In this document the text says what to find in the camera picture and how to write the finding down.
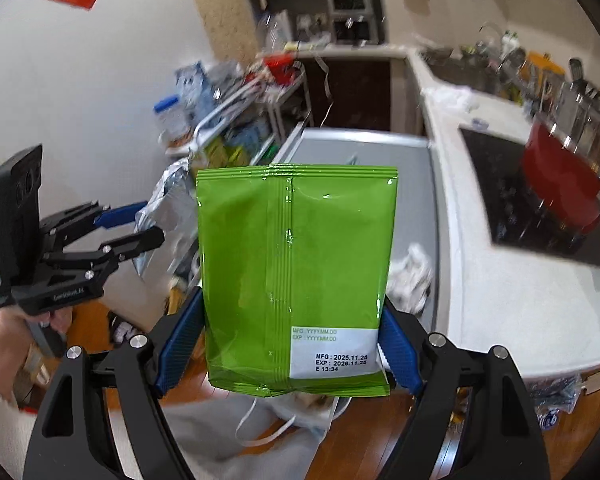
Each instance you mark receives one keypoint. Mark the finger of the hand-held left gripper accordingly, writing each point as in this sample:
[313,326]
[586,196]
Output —
[140,242]
[125,212]

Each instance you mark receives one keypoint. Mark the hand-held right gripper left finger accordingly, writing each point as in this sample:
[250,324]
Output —
[177,345]

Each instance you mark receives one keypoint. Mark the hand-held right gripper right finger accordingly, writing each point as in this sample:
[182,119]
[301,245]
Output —
[402,355]

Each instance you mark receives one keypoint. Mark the green foil packet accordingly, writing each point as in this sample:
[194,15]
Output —
[290,260]

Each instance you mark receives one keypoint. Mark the person's left hand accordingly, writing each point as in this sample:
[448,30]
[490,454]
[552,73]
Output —
[5,345]

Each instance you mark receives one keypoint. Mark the crumpled white tissue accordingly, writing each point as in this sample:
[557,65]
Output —
[412,275]

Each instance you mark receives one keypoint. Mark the plastic jar blue lid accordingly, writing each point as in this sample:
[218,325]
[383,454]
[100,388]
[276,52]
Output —
[172,120]

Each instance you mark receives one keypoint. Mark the yellow green box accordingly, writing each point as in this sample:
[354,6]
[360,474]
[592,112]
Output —
[235,152]

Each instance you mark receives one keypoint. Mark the blue white coffee bag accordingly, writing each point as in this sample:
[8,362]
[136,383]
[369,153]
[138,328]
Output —
[190,80]

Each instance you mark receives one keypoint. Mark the clear printed plastic bag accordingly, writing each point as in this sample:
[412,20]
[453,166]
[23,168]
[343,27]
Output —
[557,402]

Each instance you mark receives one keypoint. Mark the black induction cooktop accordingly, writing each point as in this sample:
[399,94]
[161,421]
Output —
[505,200]

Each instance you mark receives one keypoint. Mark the white trolley rack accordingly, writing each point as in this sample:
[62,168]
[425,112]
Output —
[280,110]

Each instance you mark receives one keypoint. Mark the red snack bag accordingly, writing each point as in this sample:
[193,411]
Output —
[280,67]

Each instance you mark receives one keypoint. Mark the large clear water bottle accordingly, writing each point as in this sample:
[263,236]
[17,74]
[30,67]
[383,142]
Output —
[275,32]

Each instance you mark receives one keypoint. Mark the red cooking pot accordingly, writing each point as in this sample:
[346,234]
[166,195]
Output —
[565,180]

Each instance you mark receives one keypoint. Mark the small blue clip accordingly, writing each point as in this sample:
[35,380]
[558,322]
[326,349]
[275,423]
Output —
[479,123]

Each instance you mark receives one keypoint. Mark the white cloth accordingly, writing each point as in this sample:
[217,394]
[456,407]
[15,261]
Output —
[450,97]

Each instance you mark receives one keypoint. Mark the stainless steel sink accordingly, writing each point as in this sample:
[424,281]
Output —
[460,75]

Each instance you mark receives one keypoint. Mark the stainless steel steamer pot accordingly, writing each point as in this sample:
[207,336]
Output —
[575,105]

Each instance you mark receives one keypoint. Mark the orange cutting board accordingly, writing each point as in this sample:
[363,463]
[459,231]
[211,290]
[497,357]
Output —
[545,62]

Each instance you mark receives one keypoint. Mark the black slotted spatula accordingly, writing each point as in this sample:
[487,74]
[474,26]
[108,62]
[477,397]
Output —
[575,70]

